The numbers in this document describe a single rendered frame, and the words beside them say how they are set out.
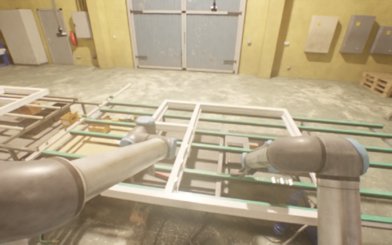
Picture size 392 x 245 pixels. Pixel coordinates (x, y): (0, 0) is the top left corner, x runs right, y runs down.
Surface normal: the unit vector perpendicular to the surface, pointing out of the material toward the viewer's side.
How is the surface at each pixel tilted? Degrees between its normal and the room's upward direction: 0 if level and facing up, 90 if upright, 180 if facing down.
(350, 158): 51
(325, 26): 90
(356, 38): 90
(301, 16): 90
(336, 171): 59
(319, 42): 90
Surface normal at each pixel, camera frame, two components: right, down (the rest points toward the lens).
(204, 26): -0.15, 0.48
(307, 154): -0.47, -0.07
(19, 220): 0.65, 0.19
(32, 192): 0.68, -0.38
